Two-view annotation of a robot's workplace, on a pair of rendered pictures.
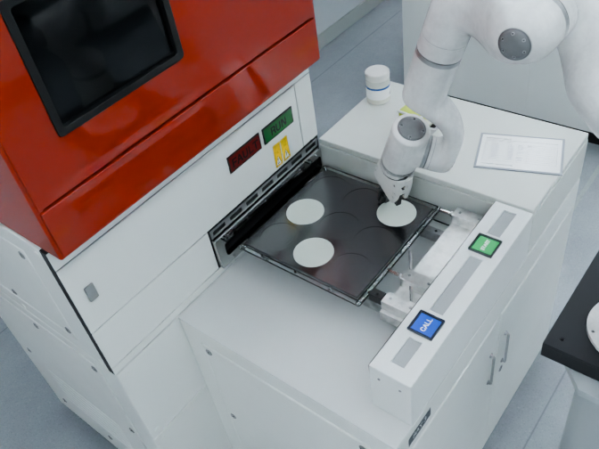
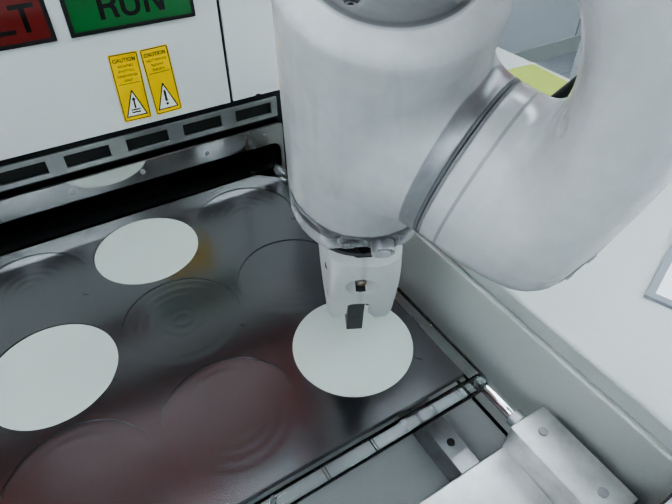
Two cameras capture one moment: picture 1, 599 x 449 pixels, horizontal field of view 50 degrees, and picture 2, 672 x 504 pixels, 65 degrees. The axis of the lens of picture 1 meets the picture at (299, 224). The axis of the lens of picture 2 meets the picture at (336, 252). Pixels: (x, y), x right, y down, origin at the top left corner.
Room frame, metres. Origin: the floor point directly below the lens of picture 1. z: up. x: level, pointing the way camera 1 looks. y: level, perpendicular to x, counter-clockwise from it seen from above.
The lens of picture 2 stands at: (0.92, -0.30, 1.25)
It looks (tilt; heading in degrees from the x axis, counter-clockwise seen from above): 42 degrees down; 14
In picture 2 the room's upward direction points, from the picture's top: straight up
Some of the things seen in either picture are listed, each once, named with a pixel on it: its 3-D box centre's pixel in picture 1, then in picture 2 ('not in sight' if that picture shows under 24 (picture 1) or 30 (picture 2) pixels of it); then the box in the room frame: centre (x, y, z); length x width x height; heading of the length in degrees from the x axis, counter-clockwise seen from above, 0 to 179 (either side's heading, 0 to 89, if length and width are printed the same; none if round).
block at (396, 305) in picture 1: (400, 306); not in sight; (0.90, -0.19, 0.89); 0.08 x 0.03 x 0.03; 45
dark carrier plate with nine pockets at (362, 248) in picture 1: (339, 226); (183, 320); (1.18, -0.10, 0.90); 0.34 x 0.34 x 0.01; 45
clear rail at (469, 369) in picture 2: (378, 187); (356, 253); (1.31, -0.23, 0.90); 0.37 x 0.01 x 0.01; 45
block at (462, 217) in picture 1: (469, 219); (566, 470); (1.12, -0.41, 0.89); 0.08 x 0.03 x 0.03; 45
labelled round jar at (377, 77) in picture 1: (377, 85); not in sight; (1.62, -0.30, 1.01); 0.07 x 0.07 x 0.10
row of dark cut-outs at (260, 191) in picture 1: (266, 185); (87, 155); (1.32, 0.07, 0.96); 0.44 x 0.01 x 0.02; 135
